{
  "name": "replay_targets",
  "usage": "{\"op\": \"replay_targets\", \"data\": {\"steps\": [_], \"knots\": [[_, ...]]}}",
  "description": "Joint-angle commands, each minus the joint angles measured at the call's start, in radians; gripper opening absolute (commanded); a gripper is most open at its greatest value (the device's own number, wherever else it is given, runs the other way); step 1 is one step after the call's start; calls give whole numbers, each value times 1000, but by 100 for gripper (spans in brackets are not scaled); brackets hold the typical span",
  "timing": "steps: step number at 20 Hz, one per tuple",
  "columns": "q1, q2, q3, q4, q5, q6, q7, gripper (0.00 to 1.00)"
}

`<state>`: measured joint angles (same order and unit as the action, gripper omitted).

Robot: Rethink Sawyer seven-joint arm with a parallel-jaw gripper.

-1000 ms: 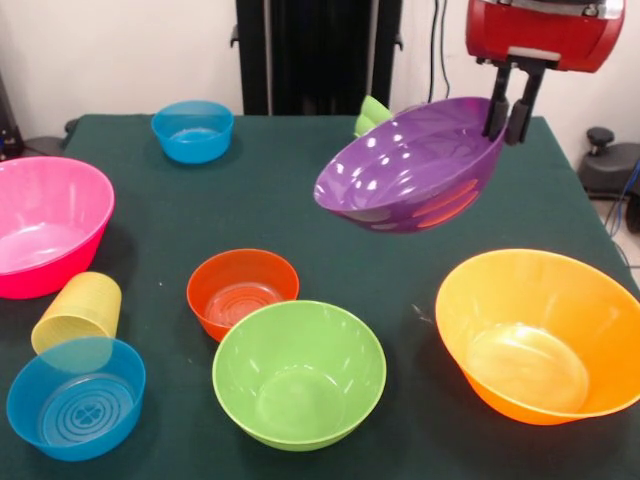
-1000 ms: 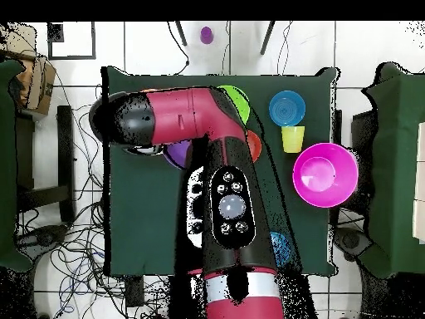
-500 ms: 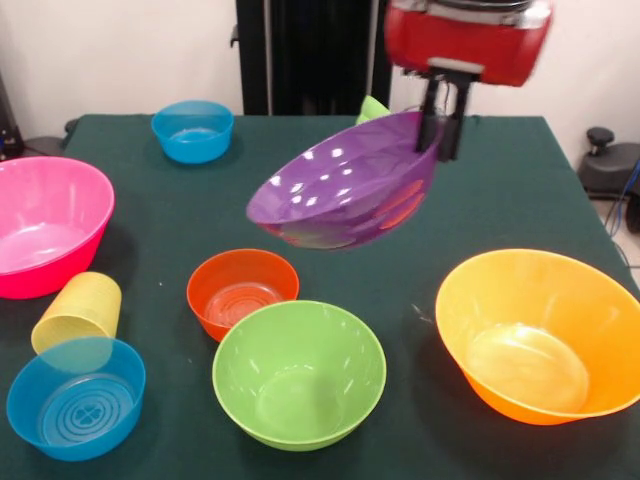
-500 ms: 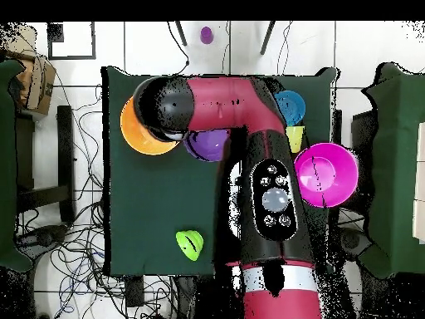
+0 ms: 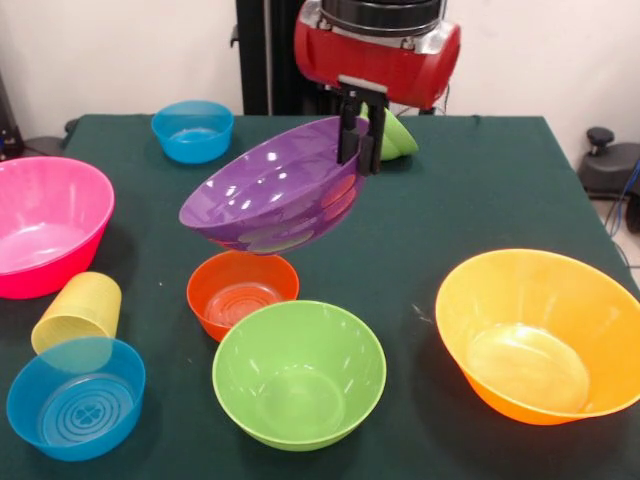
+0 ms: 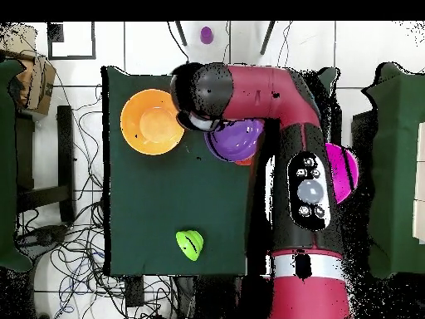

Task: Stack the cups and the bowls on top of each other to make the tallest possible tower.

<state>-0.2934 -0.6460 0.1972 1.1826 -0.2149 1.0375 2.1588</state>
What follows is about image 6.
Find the purple plastic bowl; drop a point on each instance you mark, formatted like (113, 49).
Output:
(235, 143)

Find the black chair frame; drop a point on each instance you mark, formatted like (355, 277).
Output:
(64, 149)

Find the black square frame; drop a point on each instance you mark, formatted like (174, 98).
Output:
(94, 40)

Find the purple plastic cup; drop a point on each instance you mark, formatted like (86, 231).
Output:
(206, 36)

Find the cardboard box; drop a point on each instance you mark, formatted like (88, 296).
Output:
(40, 86)

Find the red plastic bowl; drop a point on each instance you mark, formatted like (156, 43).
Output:
(244, 162)

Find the black stand base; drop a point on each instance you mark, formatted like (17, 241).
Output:
(43, 237)

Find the small green plastic bowl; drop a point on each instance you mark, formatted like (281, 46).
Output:
(190, 244)

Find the white box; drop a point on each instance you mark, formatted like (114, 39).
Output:
(420, 199)

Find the green cloth side table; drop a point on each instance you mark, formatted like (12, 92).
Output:
(398, 166)
(6, 166)

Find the dark green table cloth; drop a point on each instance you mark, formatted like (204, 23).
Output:
(166, 199)

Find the orange plastic bowl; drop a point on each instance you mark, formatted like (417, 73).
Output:
(149, 122)

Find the black tripod leg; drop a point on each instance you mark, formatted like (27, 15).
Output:
(181, 33)
(267, 37)

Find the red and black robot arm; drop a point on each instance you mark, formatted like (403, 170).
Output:
(265, 93)

